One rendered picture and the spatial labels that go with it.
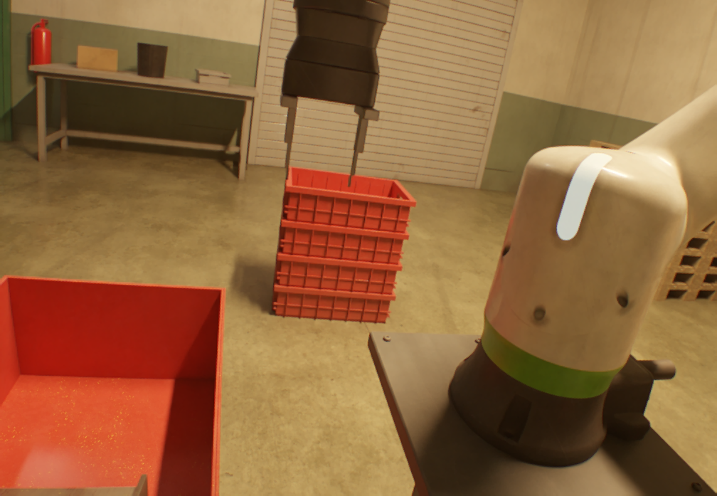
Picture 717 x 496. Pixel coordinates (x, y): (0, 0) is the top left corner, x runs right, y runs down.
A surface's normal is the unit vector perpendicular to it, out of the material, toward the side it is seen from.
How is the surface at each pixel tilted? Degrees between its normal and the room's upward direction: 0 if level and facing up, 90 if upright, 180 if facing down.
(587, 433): 66
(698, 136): 76
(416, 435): 0
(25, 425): 0
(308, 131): 90
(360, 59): 87
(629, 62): 90
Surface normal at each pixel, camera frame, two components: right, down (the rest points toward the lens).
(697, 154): -0.67, -0.02
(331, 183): 0.16, 0.34
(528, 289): -0.80, 0.05
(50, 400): 0.17, -0.94
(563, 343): -0.40, 0.22
